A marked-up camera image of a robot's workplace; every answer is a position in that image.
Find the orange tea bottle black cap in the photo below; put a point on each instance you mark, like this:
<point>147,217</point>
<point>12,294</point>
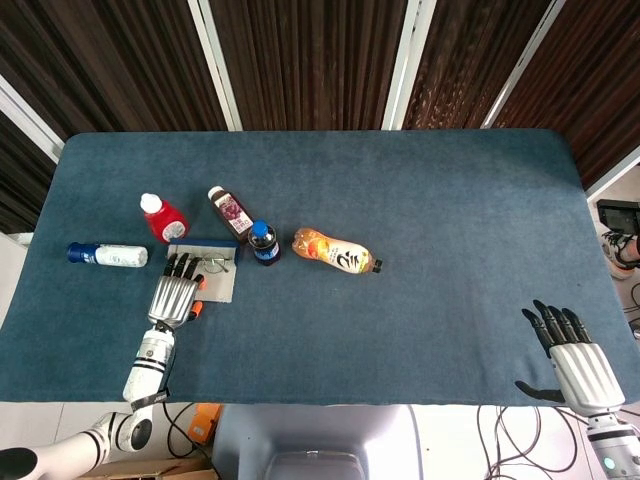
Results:
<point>335,252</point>

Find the eyeglasses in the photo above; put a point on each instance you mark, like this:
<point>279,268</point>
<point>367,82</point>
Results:
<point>215,265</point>

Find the white partition post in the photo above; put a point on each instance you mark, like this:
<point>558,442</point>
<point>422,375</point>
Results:
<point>615,172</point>
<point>522,65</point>
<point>30,120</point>
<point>215,65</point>
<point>407,65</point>

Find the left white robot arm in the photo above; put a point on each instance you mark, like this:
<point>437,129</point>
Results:
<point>150,360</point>

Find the cola bottle blue cap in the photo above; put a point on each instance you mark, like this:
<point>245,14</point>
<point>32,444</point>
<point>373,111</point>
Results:
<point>263,245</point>

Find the brown slatted partition panel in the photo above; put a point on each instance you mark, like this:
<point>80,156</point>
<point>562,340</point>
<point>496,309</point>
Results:
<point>465,55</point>
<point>110,65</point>
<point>20,185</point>
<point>310,60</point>
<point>595,80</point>

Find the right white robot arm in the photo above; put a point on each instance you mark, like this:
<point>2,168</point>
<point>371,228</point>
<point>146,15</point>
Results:
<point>610,445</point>

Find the orange device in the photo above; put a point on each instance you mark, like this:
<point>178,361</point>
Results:
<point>205,422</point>

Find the brown cardboard box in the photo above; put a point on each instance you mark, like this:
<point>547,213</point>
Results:
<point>160,470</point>

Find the blue glasses case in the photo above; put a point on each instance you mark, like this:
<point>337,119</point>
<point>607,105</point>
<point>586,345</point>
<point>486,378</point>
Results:
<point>220,289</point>

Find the blue felt tablecloth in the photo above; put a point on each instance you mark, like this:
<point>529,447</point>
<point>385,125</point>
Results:
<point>425,225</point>

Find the white orange sneaker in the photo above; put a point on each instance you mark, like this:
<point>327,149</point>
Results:
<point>612,240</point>

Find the red ketchup bottle white cap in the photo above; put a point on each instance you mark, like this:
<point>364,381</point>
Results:
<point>167,222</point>

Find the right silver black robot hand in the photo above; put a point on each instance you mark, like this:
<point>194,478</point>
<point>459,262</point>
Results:
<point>585,375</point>

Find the white bottle blue cap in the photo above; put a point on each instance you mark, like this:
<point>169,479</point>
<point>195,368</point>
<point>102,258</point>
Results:
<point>120,256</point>

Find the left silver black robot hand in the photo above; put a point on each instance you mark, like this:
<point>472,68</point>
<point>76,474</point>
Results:
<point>172,300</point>

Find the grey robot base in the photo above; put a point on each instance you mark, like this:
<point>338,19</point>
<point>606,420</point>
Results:
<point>320,430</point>

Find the dark juice bottle white cap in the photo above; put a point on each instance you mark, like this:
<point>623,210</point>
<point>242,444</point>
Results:
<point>232,215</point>

